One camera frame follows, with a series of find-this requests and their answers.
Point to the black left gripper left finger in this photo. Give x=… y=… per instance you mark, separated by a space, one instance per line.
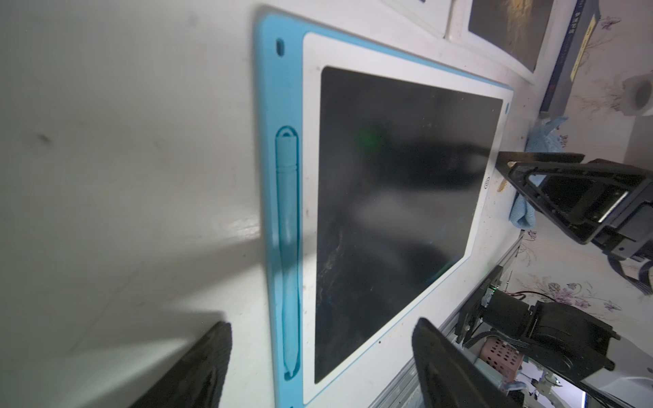
x=197 y=379

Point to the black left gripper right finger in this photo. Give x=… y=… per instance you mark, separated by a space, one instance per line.
x=447 y=379

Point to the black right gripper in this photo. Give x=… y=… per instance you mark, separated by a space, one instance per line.
x=602 y=202

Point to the blue framed drawing tablet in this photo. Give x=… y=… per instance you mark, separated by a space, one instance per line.
x=394 y=155

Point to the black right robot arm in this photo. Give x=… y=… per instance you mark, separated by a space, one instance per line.
x=562 y=338

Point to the right white framed tablet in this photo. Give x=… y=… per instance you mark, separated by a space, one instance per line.
x=514 y=34

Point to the white framed tablet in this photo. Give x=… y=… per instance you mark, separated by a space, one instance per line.
x=430 y=15
x=514 y=34

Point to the left white framed tablet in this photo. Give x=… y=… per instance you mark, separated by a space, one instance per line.
x=430 y=15

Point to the teal tablet stylus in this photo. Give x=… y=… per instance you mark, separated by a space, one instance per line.
x=287 y=155

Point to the dark blue book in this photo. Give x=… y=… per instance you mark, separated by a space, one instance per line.
x=584 y=20

